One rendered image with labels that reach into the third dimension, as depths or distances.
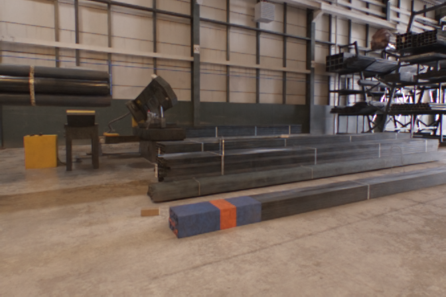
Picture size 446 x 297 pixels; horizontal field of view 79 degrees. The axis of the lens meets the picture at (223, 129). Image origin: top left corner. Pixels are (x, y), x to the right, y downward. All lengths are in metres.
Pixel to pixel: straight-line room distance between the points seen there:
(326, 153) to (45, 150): 4.73
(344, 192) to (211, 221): 1.46
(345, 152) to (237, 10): 8.81
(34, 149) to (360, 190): 5.03
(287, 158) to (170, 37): 7.78
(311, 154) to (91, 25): 8.20
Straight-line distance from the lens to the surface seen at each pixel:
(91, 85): 3.50
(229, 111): 11.16
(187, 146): 3.84
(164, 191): 2.91
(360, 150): 5.19
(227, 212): 2.23
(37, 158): 5.68
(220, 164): 3.36
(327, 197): 2.89
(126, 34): 10.36
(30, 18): 10.34
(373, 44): 11.27
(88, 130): 5.11
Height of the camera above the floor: 0.88
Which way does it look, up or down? 3 degrees down
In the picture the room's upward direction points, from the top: straight up
